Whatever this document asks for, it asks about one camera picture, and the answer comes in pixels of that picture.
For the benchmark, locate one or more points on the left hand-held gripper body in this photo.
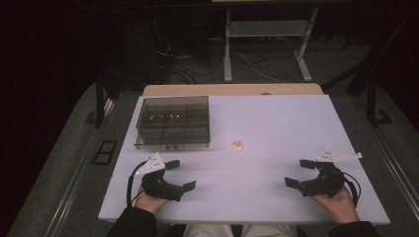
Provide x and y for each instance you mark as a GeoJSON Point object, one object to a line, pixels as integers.
{"type": "Point", "coordinates": [157, 186]}

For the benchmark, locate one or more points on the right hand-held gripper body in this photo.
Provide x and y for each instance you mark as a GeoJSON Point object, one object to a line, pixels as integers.
{"type": "Point", "coordinates": [326, 184]}

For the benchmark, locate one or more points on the smoky transparent drawer box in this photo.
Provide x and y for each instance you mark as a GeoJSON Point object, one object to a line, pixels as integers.
{"type": "Point", "coordinates": [173, 121]}

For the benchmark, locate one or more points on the small pink orange trinket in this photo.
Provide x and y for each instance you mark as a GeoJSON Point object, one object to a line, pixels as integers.
{"type": "Point", "coordinates": [237, 145]}

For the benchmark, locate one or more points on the person's left hand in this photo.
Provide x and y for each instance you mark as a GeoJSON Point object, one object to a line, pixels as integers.
{"type": "Point", "coordinates": [150, 203]}

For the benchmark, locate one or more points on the person's right hand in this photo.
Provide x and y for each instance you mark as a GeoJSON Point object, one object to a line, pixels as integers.
{"type": "Point", "coordinates": [341, 207]}

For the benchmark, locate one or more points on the person's light grey trousers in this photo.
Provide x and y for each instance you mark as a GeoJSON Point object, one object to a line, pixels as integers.
{"type": "Point", "coordinates": [237, 231]}

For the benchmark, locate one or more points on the black metal stand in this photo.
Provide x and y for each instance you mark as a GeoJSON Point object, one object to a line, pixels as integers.
{"type": "Point", "coordinates": [100, 98]}
{"type": "Point", "coordinates": [372, 102]}

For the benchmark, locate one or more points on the wooden table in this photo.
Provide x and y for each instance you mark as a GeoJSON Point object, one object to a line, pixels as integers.
{"type": "Point", "coordinates": [230, 89]}

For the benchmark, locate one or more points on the white metal stand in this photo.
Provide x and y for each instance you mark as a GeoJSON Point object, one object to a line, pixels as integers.
{"type": "Point", "coordinates": [268, 29]}

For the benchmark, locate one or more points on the black rectangular floor frame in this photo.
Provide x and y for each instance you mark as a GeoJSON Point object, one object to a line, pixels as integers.
{"type": "Point", "coordinates": [104, 152]}

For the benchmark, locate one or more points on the metal floor rail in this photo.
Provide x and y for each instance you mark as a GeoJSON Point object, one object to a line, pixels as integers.
{"type": "Point", "coordinates": [77, 184]}
{"type": "Point", "coordinates": [395, 164]}

